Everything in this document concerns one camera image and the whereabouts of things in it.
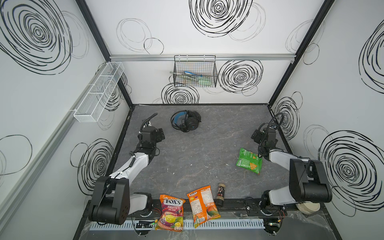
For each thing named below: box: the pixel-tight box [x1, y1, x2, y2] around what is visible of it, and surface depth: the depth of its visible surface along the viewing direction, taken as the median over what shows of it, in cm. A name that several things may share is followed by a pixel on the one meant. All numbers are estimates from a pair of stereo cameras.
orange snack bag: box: [187, 185, 221, 229], surface depth 74 cm
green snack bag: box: [235, 147, 263, 175], surface depth 88 cm
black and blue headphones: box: [170, 110, 202, 133], surface depth 105 cm
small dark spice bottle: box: [216, 183, 226, 207], surface depth 77 cm
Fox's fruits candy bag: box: [155, 194, 186, 232], surface depth 70 cm
